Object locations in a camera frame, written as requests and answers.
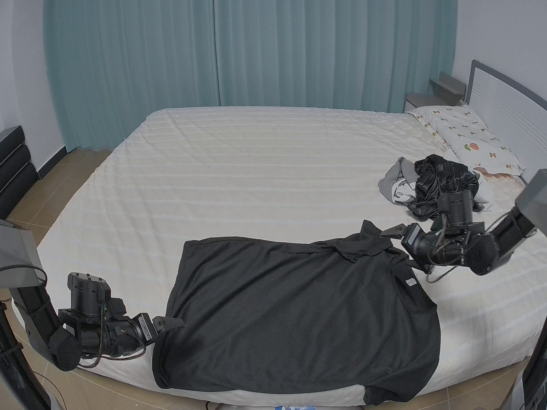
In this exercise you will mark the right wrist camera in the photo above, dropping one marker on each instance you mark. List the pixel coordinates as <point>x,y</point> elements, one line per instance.
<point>436,227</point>

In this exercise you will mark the black chest of drawers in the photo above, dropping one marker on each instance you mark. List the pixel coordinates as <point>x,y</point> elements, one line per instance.
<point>15,169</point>

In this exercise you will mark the blue-green curtain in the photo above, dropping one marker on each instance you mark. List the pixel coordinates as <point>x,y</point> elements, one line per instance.
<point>128,58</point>
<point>333,36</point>

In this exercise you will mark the white printed pillow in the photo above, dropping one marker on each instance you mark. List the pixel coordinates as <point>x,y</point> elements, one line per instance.
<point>466,135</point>

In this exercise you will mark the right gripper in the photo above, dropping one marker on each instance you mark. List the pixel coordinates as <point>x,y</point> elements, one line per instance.
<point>440,249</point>

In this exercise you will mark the black polo shirt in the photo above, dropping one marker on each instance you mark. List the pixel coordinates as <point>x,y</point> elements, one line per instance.
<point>299,314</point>

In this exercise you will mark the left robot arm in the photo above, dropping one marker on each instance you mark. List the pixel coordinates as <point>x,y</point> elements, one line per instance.
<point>25,254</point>

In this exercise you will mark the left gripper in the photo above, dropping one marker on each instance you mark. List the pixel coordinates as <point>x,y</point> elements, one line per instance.
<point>126,335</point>

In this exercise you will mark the pile of clothes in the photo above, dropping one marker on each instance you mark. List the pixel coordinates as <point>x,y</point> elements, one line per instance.
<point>427,177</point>

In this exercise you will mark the bed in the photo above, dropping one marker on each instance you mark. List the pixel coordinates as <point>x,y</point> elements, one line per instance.
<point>256,165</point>

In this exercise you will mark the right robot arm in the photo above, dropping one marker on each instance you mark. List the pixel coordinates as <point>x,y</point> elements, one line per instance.
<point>504,237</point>

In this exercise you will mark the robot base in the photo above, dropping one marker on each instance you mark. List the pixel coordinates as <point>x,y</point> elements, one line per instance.
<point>256,407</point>

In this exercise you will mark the grey bedside table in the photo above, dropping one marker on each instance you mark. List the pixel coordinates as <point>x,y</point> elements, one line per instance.
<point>421,100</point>

